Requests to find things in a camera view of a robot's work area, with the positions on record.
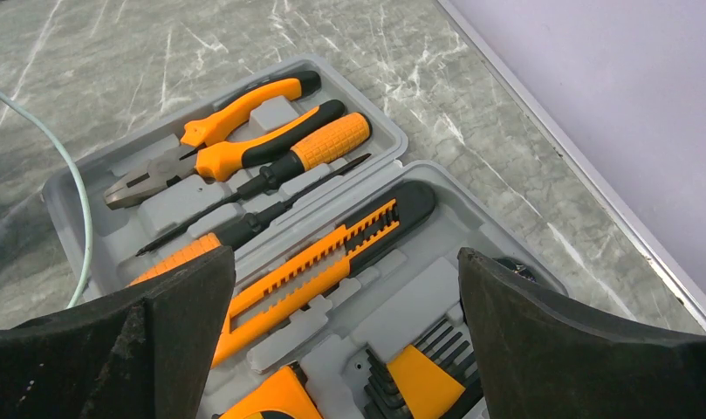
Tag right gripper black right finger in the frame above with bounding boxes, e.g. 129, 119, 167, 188
458, 248, 706, 418

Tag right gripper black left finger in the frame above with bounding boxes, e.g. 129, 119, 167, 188
0, 246, 236, 418

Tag grey plastic tool case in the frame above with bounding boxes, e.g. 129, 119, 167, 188
43, 55, 565, 418

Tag black hex key set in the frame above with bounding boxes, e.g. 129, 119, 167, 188
363, 317, 483, 418

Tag orange black utility knife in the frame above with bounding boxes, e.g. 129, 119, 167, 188
211, 181, 437, 367

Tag orange black combination pliers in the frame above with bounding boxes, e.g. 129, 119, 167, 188
104, 70, 346, 210

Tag orange handled screwdriver lower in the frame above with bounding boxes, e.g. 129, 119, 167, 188
128, 154, 371, 286

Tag orange handled screwdriver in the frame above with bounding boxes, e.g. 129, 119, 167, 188
134, 112, 373, 258
128, 154, 371, 286

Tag orange handled screwdriver upper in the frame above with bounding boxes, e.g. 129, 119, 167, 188
134, 112, 373, 258

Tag thin pale green cable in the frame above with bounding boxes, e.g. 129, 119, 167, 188
0, 79, 93, 310

